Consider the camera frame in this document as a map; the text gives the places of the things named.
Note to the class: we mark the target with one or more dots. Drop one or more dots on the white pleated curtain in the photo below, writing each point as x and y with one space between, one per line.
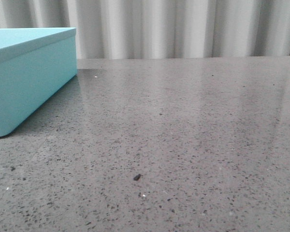
122 29

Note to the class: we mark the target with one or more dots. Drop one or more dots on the light blue plastic box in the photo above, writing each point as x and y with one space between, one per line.
34 64

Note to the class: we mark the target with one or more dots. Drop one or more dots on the small black debris crumb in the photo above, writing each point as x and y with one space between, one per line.
137 177

